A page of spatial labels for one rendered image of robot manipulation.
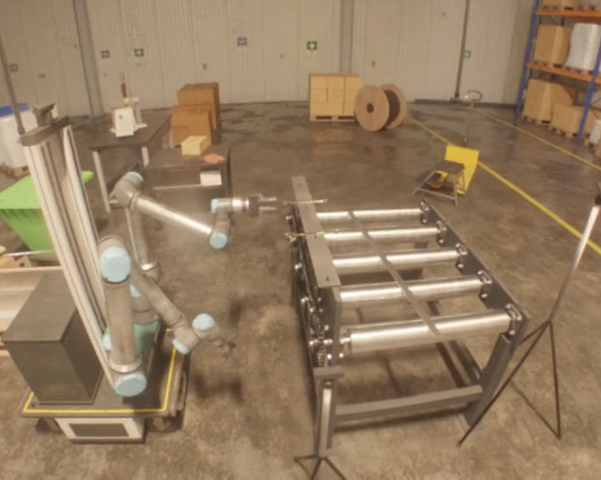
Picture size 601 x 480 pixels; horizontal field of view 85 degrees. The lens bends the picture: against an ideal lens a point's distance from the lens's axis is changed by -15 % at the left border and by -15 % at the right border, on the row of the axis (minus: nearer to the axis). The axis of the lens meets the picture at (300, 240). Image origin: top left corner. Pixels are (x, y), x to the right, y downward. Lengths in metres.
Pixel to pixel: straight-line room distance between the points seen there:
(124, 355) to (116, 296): 0.31
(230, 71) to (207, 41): 1.10
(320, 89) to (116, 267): 8.11
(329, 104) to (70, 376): 8.17
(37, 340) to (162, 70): 10.59
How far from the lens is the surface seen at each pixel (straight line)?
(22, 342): 2.18
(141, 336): 2.36
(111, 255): 1.48
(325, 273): 1.57
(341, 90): 9.29
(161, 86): 12.17
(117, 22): 12.40
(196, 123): 7.41
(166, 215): 2.05
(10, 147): 8.01
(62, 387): 2.35
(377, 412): 2.18
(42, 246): 4.16
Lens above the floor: 2.08
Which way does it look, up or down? 30 degrees down
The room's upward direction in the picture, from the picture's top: straight up
